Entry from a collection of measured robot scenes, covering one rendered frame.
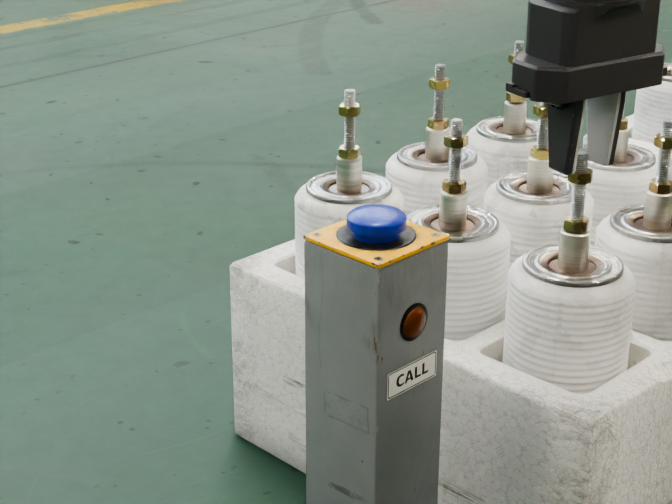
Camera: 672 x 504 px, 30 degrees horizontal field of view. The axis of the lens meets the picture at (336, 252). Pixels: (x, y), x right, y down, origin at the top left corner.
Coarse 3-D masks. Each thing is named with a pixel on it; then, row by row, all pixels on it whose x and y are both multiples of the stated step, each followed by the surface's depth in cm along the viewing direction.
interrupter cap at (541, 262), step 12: (528, 252) 96; (540, 252) 97; (552, 252) 97; (600, 252) 97; (528, 264) 94; (540, 264) 94; (552, 264) 95; (588, 264) 95; (600, 264) 95; (612, 264) 95; (540, 276) 92; (552, 276) 92; (564, 276) 92; (576, 276) 92; (588, 276) 92; (600, 276) 92; (612, 276) 92
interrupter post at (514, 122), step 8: (512, 104) 123; (520, 104) 123; (504, 112) 124; (512, 112) 124; (520, 112) 124; (504, 120) 125; (512, 120) 124; (520, 120) 124; (504, 128) 125; (512, 128) 124; (520, 128) 124
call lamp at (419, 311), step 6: (414, 312) 83; (420, 312) 83; (408, 318) 83; (414, 318) 83; (420, 318) 83; (408, 324) 83; (414, 324) 83; (420, 324) 84; (408, 330) 83; (414, 330) 83; (420, 330) 84; (408, 336) 83; (414, 336) 84
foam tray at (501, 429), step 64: (256, 256) 114; (256, 320) 112; (256, 384) 115; (448, 384) 97; (512, 384) 93; (640, 384) 93; (448, 448) 99; (512, 448) 94; (576, 448) 89; (640, 448) 94
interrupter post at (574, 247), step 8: (560, 232) 94; (568, 232) 93; (584, 232) 93; (560, 240) 94; (568, 240) 93; (576, 240) 93; (584, 240) 93; (560, 248) 94; (568, 248) 93; (576, 248) 93; (584, 248) 93; (560, 256) 94; (568, 256) 93; (576, 256) 93; (584, 256) 93; (560, 264) 94; (568, 264) 94; (576, 264) 93; (584, 264) 94; (576, 272) 94
